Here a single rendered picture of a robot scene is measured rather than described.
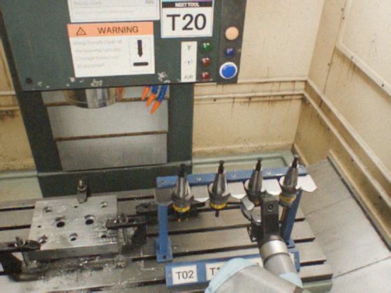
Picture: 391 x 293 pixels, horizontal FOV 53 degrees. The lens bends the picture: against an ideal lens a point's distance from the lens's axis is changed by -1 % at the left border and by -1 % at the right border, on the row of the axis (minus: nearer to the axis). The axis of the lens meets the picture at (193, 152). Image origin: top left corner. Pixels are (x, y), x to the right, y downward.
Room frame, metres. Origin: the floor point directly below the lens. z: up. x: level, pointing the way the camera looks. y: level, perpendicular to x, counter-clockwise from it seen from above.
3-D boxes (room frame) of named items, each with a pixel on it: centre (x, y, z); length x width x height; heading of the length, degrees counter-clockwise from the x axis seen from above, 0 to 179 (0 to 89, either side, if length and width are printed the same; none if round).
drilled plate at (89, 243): (0.94, 0.40, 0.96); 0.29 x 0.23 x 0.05; 100
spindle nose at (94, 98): (0.91, 0.26, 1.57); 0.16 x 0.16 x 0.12
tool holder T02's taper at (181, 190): (0.85, 0.03, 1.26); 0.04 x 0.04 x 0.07
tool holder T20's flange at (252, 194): (0.89, -0.19, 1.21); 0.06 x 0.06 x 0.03
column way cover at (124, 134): (1.35, 0.34, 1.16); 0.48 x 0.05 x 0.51; 100
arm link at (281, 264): (0.61, -0.24, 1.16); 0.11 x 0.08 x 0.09; 10
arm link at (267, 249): (0.69, -0.23, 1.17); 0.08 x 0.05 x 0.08; 100
